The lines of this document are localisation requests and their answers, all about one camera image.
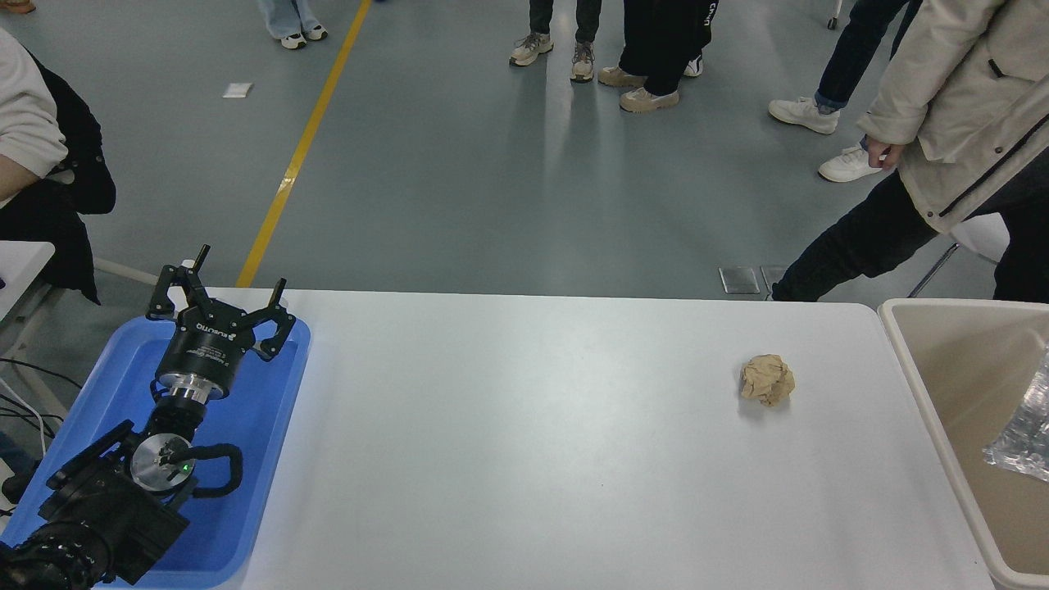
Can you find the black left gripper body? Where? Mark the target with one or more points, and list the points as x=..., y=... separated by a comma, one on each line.
x=205, y=344

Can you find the silver foil tray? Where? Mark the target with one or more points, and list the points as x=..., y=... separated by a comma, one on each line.
x=1028, y=434

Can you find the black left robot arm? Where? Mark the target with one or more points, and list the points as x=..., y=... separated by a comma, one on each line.
x=106, y=508

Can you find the metal floor plate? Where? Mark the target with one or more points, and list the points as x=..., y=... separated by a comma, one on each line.
x=772, y=275
x=739, y=279

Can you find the person's hand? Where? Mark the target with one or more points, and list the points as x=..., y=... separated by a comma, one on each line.
x=885, y=154

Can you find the blue plastic tray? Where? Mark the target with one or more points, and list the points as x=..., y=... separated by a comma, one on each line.
x=246, y=459

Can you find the seated person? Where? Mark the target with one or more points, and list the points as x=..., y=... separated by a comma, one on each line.
x=49, y=205

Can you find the white side table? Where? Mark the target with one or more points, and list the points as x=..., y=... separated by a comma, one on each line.
x=20, y=262

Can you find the crumpled tan paper ball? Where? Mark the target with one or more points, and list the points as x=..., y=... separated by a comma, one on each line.
x=767, y=379

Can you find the wheeled stand leg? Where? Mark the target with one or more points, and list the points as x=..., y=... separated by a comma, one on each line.
x=833, y=22

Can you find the large pale bin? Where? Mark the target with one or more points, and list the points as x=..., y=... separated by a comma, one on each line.
x=959, y=385

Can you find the white chair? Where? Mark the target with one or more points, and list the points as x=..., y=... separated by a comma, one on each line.
x=983, y=238

